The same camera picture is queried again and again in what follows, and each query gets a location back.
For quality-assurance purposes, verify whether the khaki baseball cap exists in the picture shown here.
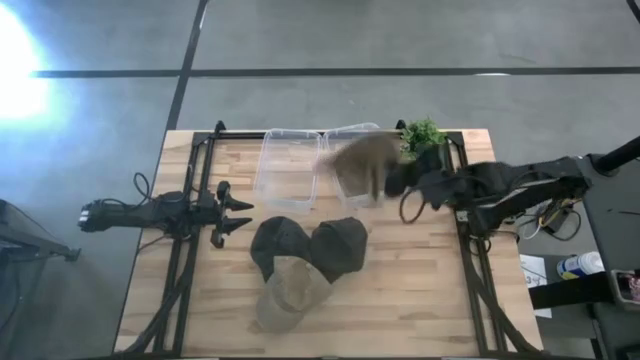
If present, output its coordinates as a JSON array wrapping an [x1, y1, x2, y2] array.
[[255, 255, 336, 336], [316, 132, 404, 207]]

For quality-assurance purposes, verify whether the dark grey cart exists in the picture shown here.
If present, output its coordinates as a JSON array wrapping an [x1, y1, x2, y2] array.
[[0, 198, 82, 265]]

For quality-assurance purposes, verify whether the green potted plant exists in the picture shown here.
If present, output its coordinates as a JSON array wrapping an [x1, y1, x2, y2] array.
[[399, 116, 449, 171]]

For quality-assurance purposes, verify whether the black round pole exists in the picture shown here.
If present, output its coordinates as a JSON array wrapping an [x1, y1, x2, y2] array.
[[593, 134, 640, 174]]

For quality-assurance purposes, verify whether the black right arm cable loop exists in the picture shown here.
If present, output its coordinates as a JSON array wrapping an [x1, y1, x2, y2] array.
[[398, 185, 427, 226]]

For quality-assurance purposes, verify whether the white spray can blue label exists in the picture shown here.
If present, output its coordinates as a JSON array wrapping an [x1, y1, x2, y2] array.
[[555, 250, 607, 282]]

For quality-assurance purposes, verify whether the white paper sheet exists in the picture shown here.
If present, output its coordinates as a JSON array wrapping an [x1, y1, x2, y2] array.
[[519, 253, 554, 320]]

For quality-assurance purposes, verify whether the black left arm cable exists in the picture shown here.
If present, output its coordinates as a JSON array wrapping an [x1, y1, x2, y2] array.
[[131, 171, 152, 202]]

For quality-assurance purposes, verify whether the black side table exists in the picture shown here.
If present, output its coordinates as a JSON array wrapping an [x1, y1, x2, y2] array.
[[577, 153, 640, 360]]

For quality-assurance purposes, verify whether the clear plastic bin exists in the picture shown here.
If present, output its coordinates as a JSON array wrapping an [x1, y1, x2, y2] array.
[[253, 127, 324, 215], [322, 121, 402, 210]]

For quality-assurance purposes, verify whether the black flat bar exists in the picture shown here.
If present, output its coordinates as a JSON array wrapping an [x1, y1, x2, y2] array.
[[528, 271, 616, 311]]

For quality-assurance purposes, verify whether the black aluminium table frame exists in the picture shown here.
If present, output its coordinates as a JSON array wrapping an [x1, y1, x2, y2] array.
[[113, 119, 547, 359]]

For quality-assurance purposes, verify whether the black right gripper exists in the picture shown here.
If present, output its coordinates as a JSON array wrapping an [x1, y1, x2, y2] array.
[[383, 158, 465, 212]]

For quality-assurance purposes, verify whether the grey box with pink content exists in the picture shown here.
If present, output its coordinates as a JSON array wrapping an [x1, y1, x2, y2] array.
[[610, 268, 640, 312]]

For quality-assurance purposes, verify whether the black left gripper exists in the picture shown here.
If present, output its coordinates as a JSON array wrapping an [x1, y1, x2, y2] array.
[[199, 180, 255, 250]]

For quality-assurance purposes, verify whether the black baseball cap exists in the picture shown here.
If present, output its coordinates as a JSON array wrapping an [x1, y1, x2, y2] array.
[[309, 216, 370, 285], [249, 215, 314, 282]]

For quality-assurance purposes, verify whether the yellow and black cable bundle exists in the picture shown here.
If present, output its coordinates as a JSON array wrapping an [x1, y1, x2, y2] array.
[[517, 196, 585, 243]]

